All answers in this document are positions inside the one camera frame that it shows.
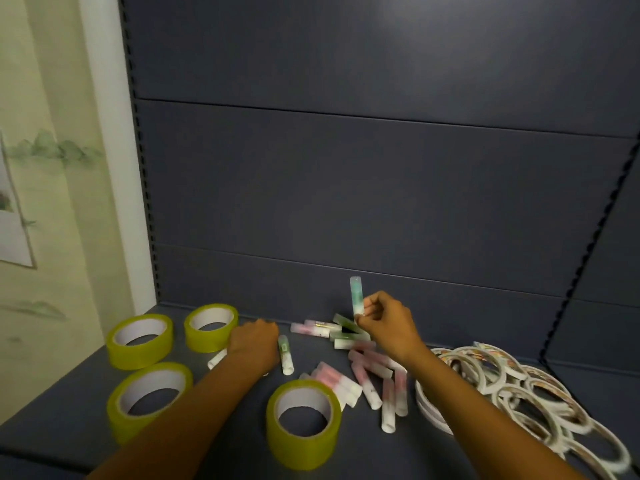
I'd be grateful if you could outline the person's right hand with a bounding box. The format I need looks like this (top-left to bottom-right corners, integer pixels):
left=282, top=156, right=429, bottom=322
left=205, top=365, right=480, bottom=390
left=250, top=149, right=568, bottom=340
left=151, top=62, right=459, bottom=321
left=354, top=291, right=427, bottom=368

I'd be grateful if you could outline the person's left hand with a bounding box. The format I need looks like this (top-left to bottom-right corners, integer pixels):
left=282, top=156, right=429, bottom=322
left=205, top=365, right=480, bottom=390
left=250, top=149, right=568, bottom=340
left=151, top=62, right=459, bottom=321
left=226, top=319, right=281, bottom=376

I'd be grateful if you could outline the green label glue stick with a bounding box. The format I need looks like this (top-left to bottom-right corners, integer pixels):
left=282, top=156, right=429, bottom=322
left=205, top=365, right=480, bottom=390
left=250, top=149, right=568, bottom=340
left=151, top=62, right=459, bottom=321
left=349, top=276, right=365, bottom=320

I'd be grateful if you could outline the person's left forearm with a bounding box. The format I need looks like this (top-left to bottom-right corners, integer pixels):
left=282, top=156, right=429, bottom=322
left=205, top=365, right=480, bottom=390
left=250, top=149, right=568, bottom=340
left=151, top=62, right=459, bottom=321
left=86, top=351, right=273, bottom=480

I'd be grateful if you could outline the person's right forearm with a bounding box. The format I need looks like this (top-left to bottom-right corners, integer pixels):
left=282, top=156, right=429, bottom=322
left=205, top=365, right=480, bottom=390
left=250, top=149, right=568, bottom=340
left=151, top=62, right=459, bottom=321
left=404, top=343, right=587, bottom=480

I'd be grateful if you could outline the yellow tape roll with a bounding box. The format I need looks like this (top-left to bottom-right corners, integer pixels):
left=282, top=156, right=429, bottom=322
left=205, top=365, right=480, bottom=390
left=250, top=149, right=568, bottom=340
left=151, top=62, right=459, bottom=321
left=265, top=379, right=343, bottom=472
left=106, top=362, right=194, bottom=446
left=105, top=314, right=174, bottom=371
left=184, top=303, right=240, bottom=354

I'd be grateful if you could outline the pile of pink glue sticks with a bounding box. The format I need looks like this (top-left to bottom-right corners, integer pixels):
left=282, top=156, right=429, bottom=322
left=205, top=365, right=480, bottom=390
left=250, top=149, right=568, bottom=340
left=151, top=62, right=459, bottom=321
left=207, top=319, right=409, bottom=434

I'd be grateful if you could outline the pile of white tape rings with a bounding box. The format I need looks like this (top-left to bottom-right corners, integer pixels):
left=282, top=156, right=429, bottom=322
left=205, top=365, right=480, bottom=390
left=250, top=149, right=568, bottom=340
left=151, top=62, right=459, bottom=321
left=414, top=342, right=632, bottom=476

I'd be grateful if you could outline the dark blue shelf unit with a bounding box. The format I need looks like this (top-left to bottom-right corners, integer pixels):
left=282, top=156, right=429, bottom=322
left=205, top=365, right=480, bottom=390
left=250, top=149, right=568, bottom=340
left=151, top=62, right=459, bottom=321
left=0, top=0, right=640, bottom=480

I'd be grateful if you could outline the perforated shelf upright strip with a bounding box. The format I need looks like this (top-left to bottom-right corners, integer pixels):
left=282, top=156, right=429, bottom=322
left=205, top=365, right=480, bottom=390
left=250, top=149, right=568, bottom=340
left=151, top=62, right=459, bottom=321
left=118, top=0, right=164, bottom=304
left=539, top=139, right=640, bottom=366

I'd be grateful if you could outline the wall poster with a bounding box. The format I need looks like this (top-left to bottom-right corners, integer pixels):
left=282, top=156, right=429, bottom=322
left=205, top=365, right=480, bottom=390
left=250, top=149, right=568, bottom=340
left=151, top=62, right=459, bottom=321
left=0, top=134, right=37, bottom=269

